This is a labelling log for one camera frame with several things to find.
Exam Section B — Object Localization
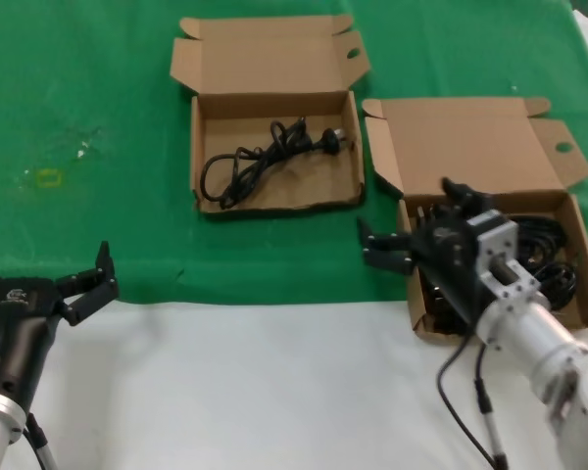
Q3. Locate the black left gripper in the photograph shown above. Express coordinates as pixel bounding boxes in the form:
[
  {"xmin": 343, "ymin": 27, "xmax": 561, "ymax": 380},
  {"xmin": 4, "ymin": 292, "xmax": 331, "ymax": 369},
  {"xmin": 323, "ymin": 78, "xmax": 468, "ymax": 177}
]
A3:
[{"xmin": 0, "ymin": 238, "xmax": 121, "ymax": 407}]

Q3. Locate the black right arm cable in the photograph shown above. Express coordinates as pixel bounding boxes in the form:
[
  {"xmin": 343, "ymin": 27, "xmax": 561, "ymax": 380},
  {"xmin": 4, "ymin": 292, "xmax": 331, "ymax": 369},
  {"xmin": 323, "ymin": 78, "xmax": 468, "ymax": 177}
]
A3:
[{"xmin": 436, "ymin": 336, "xmax": 512, "ymax": 470}]

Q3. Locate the green tablecloth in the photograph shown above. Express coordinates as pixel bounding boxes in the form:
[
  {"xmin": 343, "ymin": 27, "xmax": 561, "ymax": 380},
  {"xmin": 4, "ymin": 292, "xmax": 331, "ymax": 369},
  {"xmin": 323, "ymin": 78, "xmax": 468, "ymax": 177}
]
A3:
[{"xmin": 0, "ymin": 0, "xmax": 588, "ymax": 308}]

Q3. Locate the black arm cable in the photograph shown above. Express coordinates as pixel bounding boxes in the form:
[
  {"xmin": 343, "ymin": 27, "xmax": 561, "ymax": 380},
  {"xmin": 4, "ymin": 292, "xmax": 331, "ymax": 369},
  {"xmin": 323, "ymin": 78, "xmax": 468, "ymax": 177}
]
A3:
[
  {"xmin": 23, "ymin": 413, "xmax": 60, "ymax": 470},
  {"xmin": 436, "ymin": 336, "xmax": 512, "ymax": 470}
]

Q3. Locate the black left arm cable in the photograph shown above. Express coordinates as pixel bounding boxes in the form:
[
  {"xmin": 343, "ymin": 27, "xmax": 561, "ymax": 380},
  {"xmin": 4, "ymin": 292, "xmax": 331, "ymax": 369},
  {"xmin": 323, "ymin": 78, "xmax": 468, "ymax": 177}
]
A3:
[{"xmin": 23, "ymin": 413, "xmax": 60, "ymax": 470}]

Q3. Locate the black power cable with plug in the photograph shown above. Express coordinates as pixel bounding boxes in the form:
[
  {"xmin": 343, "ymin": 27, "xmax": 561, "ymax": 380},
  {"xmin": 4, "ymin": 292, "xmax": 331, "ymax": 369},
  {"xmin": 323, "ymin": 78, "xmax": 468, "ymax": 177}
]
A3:
[{"xmin": 200, "ymin": 117, "xmax": 347, "ymax": 210}]

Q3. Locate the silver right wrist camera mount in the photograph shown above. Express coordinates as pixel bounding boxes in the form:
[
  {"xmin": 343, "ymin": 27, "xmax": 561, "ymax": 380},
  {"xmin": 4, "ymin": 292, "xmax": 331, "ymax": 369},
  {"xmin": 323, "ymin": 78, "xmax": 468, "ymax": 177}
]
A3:
[{"xmin": 465, "ymin": 209, "xmax": 554, "ymax": 314}]

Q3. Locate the deep open cardboard box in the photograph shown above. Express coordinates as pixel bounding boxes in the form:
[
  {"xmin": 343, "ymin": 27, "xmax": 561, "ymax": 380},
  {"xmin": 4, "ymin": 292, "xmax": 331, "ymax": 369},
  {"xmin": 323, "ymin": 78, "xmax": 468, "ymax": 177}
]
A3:
[{"xmin": 360, "ymin": 95, "xmax": 588, "ymax": 347}]

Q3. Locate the shallow open cardboard box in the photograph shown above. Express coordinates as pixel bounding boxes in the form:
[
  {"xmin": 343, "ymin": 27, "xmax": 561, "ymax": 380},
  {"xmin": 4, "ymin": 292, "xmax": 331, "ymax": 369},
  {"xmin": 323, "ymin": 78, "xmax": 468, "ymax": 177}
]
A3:
[{"xmin": 169, "ymin": 14, "xmax": 372, "ymax": 215}]

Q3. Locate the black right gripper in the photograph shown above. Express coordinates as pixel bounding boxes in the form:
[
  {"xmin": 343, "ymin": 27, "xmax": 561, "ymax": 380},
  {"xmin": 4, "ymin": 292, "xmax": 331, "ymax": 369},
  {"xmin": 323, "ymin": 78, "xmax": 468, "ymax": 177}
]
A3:
[{"xmin": 356, "ymin": 178, "xmax": 494, "ymax": 325}]

